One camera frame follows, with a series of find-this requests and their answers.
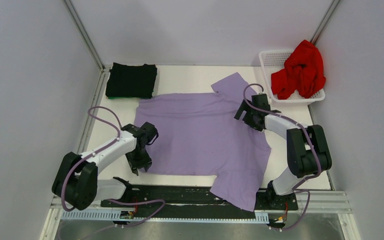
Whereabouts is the folded green t shirt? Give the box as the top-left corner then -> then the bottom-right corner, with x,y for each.
105,70 -> 159,100

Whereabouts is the folded black t shirt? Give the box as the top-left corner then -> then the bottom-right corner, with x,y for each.
105,62 -> 158,99

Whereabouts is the red t shirt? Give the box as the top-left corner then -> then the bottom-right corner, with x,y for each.
271,40 -> 327,100

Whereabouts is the aluminium frame rail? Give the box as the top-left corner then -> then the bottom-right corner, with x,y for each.
40,190 -> 359,240

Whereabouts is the right aluminium corner post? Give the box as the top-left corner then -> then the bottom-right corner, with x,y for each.
310,0 -> 342,45

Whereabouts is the white slotted cable duct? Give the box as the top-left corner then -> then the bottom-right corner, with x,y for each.
60,209 -> 270,224

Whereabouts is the aluminium corner post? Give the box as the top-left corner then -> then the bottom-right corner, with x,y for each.
62,0 -> 105,71
310,0 -> 342,45

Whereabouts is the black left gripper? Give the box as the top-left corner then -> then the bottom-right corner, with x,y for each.
124,147 -> 153,176

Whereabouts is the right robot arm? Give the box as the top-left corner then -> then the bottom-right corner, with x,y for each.
234,93 -> 332,209

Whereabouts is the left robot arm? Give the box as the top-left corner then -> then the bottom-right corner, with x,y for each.
51,122 -> 159,211

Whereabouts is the white plastic basket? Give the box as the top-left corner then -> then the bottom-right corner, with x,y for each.
258,49 -> 326,107

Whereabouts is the left aluminium corner post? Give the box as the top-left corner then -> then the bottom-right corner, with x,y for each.
62,0 -> 105,71

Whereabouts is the purple t shirt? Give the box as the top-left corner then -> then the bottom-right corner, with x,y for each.
134,73 -> 271,212

